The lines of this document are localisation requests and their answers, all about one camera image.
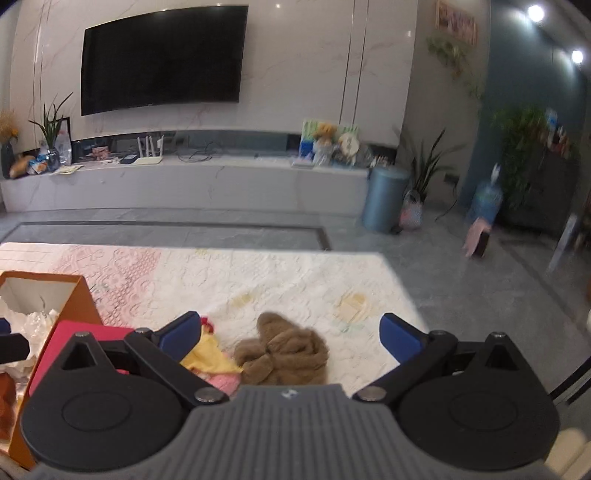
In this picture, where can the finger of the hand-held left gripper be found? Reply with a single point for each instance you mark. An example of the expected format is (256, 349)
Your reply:
(14, 344)

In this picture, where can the blue metal trash can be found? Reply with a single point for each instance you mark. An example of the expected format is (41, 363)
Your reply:
(384, 198)

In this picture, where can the blue floor vase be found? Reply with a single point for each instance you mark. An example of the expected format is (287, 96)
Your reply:
(487, 198)

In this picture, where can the green plant in glass vase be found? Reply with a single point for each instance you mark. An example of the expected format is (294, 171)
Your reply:
(50, 134)

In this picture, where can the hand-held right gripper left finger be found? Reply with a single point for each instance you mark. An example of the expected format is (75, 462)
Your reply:
(184, 333)

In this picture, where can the bread packet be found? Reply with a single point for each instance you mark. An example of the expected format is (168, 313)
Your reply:
(23, 166)

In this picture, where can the yellow cloth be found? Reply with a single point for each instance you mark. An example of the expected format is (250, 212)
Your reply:
(207, 355)

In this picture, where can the brown knit scarf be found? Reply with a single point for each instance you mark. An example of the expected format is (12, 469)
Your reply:
(281, 350)

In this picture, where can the pink patterned bag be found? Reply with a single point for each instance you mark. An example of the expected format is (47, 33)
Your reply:
(411, 212)

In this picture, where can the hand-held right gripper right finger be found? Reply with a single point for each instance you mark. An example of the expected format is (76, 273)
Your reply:
(398, 338)

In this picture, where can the orange cardboard box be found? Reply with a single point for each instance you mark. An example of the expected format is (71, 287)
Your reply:
(85, 300)

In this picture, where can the white router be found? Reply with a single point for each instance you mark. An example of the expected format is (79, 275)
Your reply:
(150, 157)

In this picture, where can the plush toy bouquet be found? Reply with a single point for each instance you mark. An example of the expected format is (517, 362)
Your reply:
(324, 138)

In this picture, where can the framed wall picture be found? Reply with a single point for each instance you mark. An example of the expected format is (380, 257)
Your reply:
(456, 21)

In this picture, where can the bamboo plant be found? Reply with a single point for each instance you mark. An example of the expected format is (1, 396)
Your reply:
(519, 147)

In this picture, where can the tall potted plant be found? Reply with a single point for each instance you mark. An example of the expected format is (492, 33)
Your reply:
(427, 161)

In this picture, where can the white patterned blanket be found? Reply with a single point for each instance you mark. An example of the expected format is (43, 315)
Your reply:
(231, 277)

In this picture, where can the dried flowers in dark vase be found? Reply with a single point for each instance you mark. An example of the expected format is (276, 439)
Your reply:
(7, 152)

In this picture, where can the hanging vine plant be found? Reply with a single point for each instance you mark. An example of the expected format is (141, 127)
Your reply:
(455, 60)

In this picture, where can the long white tv cabinet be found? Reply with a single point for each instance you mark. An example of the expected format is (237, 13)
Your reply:
(207, 184)

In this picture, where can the pink cloth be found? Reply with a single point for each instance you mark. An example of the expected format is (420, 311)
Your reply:
(224, 381)

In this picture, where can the black wall television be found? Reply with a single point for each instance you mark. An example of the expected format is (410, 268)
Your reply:
(161, 60)

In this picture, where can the dark sideboard cabinet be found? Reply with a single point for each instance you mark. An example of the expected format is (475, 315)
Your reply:
(549, 194)

